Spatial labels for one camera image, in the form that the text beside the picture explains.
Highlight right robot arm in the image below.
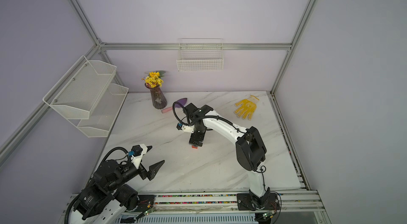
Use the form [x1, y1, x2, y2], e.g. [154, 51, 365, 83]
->
[177, 103, 281, 213]

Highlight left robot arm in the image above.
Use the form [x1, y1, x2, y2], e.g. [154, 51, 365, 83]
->
[63, 144, 165, 224]

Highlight purple pink toy spatula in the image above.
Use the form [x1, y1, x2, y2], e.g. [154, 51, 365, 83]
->
[161, 98, 187, 113]

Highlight purple ribbed glass vase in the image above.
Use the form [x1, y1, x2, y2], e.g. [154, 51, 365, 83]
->
[145, 83, 167, 110]

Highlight yellow rubber glove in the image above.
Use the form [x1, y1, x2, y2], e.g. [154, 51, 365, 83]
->
[234, 95, 259, 120]

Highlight yellow flower bouquet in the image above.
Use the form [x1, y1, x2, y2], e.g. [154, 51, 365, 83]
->
[142, 70, 166, 88]

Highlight white mesh two-tier shelf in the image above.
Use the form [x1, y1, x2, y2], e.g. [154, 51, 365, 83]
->
[42, 56, 128, 138]

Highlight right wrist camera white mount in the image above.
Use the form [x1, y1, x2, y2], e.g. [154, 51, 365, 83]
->
[177, 123, 195, 134]

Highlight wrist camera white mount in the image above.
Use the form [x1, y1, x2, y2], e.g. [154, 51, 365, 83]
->
[128, 144, 148, 169]
[177, 123, 195, 134]

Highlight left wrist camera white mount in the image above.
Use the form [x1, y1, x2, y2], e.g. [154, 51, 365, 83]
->
[128, 144, 148, 169]

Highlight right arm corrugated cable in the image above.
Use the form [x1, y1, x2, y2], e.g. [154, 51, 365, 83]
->
[172, 100, 247, 134]

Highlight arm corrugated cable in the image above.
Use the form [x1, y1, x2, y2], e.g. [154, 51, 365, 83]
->
[96, 147, 129, 169]
[172, 100, 247, 134]

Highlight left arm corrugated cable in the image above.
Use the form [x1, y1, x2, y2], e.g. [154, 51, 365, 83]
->
[96, 147, 129, 169]

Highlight white wire wall basket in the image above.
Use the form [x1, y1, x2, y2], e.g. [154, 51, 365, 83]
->
[177, 38, 224, 72]

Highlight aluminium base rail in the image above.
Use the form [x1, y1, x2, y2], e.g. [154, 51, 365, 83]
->
[59, 185, 331, 224]

